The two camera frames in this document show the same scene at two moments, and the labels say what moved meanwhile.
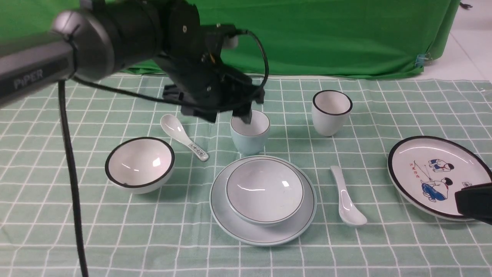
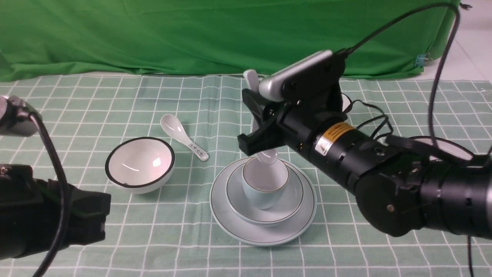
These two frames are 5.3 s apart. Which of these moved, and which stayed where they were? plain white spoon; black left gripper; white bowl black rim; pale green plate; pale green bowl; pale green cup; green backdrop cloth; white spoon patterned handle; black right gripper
Moved: black right gripper; plain white spoon; pale green cup; black left gripper
Stayed: pale green bowl; white spoon patterned handle; white bowl black rim; pale green plate; green backdrop cloth
